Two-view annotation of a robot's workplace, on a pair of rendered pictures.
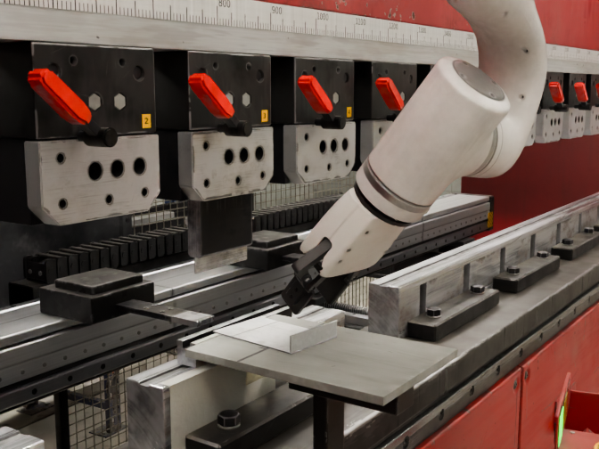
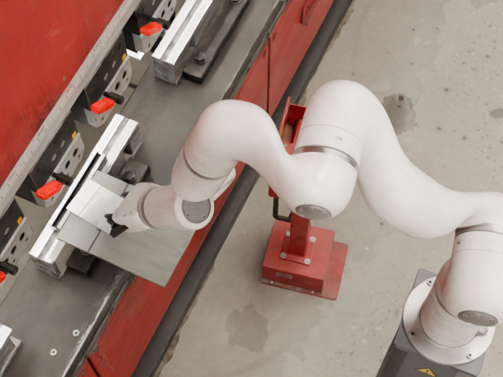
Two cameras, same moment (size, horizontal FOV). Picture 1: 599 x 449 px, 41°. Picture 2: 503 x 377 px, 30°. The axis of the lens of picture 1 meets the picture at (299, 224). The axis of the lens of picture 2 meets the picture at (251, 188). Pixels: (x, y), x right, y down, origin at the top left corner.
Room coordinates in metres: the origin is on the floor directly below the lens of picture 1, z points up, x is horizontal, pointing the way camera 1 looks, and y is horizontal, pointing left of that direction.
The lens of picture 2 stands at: (0.06, -0.16, 2.86)
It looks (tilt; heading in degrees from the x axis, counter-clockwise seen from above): 64 degrees down; 351
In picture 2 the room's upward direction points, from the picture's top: straight up
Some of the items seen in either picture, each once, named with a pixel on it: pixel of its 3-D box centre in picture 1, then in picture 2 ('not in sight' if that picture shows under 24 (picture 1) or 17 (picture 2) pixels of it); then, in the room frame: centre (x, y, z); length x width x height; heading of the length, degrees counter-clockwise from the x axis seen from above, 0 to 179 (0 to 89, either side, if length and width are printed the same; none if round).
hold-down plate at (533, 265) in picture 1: (528, 272); not in sight; (1.78, -0.52, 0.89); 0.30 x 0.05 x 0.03; 146
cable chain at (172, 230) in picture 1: (122, 250); not in sight; (1.38, 0.31, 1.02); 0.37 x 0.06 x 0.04; 146
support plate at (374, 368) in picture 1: (321, 353); (129, 227); (0.90, -0.03, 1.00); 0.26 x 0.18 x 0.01; 56
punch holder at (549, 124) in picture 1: (536, 106); not in sight; (1.95, -0.57, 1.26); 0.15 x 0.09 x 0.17; 146
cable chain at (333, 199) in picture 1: (303, 211); not in sight; (1.85, -0.01, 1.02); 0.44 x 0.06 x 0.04; 146
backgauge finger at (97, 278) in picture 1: (135, 300); not in sight; (1.08, 0.23, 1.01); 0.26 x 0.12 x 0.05; 56
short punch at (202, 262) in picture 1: (221, 229); not in sight; (0.98, 0.10, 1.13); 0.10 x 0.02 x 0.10; 146
